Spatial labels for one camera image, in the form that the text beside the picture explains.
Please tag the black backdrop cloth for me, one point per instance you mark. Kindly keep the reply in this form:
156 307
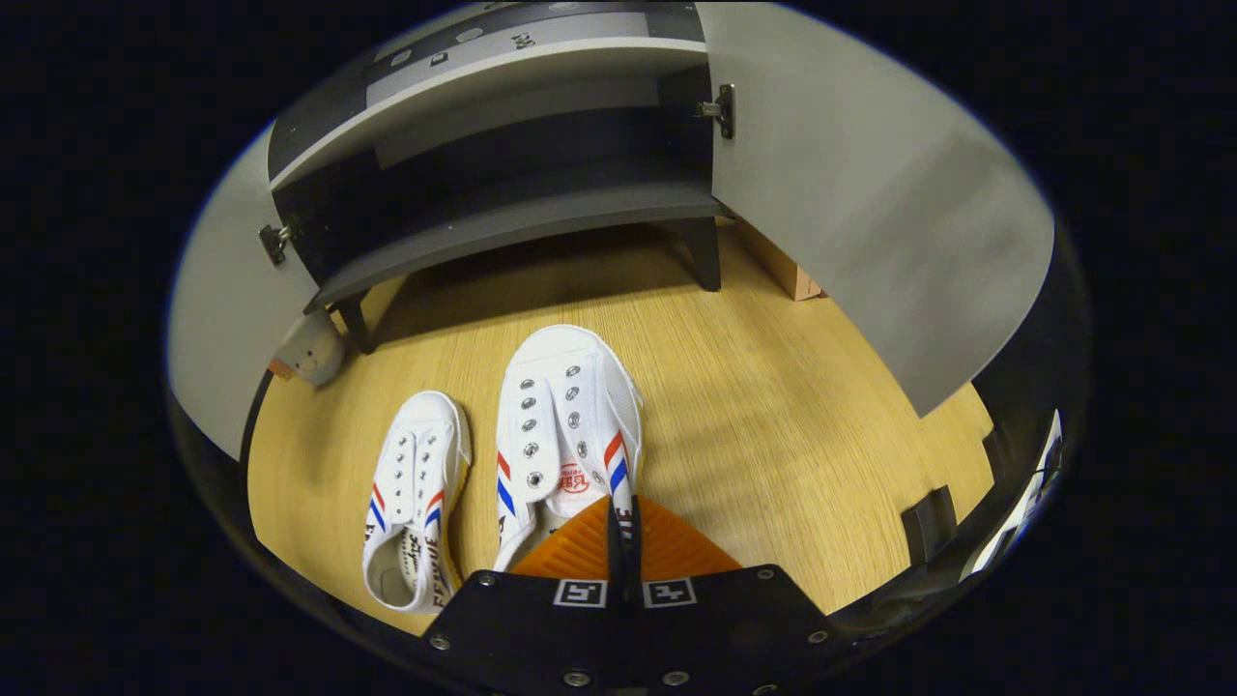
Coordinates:
1049 358

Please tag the white striped canvas shoe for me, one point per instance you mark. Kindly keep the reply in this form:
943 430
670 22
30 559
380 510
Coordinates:
425 416
570 367

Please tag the white cabinet door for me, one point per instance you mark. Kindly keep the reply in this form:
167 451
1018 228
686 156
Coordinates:
870 193
222 319

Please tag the small grey object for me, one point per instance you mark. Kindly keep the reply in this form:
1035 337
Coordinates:
314 353

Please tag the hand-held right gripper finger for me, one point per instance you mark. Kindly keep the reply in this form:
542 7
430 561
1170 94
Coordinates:
616 561
633 561

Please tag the orange and white book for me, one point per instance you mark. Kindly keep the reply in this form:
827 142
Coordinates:
788 271

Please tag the white shoe cabinet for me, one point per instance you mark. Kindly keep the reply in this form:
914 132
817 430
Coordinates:
522 217

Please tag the black floor block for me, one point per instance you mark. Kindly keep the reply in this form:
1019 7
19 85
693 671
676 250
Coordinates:
930 527

